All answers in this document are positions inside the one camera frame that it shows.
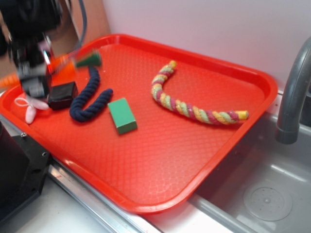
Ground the green rectangular block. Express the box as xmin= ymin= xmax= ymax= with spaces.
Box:
xmin=108 ymin=98 xmax=138 ymax=134

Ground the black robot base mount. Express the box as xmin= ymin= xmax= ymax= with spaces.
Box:
xmin=0 ymin=124 xmax=51 ymax=225

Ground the dark brown square block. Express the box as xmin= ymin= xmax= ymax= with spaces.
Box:
xmin=48 ymin=82 xmax=78 ymax=110

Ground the pink plush toy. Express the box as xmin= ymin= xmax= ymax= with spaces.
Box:
xmin=14 ymin=95 xmax=49 ymax=124

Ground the red plastic tray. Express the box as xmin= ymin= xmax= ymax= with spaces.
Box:
xmin=0 ymin=34 xmax=278 ymax=214

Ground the dark blue twisted rope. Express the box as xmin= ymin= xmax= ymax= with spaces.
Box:
xmin=69 ymin=65 xmax=114 ymax=123

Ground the orange toy carrot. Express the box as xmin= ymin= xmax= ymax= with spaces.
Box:
xmin=0 ymin=50 xmax=102 ymax=91

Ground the multicolour twisted rope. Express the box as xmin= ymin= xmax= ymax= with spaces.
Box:
xmin=151 ymin=60 xmax=249 ymax=125

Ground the grey cable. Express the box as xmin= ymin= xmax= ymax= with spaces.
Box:
xmin=70 ymin=0 xmax=88 ymax=53

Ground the grey sink faucet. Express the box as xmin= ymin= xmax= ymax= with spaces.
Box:
xmin=275 ymin=38 xmax=311 ymax=144

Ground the grey sink basin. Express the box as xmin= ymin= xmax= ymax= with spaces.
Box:
xmin=190 ymin=114 xmax=311 ymax=233

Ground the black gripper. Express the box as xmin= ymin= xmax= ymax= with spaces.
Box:
xmin=0 ymin=0 xmax=62 ymax=99

